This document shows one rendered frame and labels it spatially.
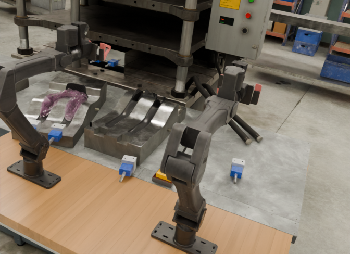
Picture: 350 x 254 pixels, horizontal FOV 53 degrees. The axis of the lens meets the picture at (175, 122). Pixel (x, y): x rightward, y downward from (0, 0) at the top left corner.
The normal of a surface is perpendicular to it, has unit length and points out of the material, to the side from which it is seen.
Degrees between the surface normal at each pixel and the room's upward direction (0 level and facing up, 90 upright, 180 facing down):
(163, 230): 0
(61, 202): 0
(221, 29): 90
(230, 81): 89
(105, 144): 90
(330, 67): 92
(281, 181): 0
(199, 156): 64
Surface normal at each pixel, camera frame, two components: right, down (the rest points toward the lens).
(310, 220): 0.11, -0.88
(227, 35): -0.39, 0.39
